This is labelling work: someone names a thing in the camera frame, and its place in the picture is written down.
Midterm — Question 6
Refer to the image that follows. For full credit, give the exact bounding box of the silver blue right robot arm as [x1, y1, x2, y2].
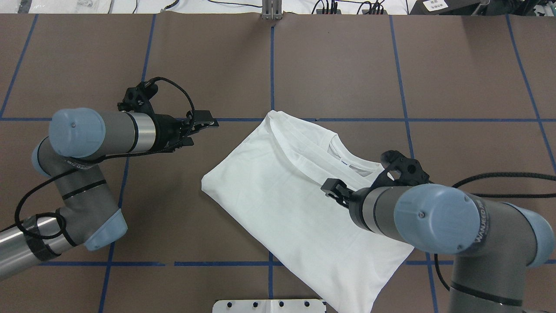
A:
[321, 178, 555, 313]

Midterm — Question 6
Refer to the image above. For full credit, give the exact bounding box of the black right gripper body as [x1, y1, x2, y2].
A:
[347, 188, 370, 226]

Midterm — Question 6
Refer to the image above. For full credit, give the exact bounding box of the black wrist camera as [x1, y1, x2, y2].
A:
[117, 81, 159, 115]
[372, 150, 431, 188]

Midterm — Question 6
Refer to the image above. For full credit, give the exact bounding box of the white long-sleeve printed shirt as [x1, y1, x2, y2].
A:
[201, 111, 413, 313]

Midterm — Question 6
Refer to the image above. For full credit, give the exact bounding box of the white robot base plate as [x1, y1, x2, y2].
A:
[212, 299, 327, 313]

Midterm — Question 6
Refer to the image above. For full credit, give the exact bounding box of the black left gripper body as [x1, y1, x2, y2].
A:
[152, 114, 196, 153]

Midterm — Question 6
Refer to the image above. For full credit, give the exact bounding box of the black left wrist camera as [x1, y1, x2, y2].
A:
[117, 81, 159, 115]

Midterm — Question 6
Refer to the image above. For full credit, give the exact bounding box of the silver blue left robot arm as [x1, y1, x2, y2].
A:
[1, 108, 218, 280]

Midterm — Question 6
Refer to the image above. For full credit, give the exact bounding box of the aluminium frame post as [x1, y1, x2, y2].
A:
[261, 0, 283, 20]

